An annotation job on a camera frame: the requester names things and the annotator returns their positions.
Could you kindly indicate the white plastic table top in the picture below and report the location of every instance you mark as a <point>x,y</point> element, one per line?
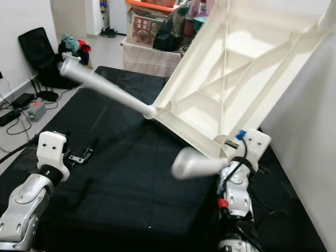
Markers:
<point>241,68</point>

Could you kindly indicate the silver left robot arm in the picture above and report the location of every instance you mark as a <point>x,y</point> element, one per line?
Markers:
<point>26,207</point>

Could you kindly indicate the black floor cloth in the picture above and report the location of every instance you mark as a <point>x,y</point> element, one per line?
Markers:
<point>136,189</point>

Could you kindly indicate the grey power box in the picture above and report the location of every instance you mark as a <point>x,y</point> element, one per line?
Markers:
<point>37,110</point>

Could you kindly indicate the black round stand base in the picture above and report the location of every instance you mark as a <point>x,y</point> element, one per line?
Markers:
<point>47,95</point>

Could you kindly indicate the black power adapter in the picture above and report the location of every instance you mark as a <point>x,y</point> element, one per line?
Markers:
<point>23,100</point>
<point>9,116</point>

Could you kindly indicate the red soft item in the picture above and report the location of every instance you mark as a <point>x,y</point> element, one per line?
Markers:
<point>83,47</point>

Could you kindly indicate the beige cloth-covered stand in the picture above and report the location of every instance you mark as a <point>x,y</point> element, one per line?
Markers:
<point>149,60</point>

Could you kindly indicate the teal plush toy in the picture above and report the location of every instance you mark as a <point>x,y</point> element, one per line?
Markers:
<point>69,42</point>

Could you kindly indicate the black open bag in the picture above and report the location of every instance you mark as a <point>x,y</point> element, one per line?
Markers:
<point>34,44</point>

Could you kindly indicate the black glossy bag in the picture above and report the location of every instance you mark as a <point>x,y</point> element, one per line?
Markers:
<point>170,34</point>

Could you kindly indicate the green pot with lid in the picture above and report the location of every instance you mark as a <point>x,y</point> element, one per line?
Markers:
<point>199,22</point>

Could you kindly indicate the orange-lidded storage box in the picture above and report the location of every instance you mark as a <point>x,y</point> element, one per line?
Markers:
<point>144,29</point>

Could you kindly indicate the white appliance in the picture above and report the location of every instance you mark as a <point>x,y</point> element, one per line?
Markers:
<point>118,16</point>

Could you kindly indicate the metal pot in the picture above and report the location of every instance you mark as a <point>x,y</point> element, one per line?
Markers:
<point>160,2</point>

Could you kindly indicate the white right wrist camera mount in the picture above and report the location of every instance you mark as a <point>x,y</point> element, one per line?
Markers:
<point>254,144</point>

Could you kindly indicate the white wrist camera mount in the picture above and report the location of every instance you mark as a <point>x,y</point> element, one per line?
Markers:
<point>53,149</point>
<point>254,144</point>

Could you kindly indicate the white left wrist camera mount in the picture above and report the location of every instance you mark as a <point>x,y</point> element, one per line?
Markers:
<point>53,149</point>

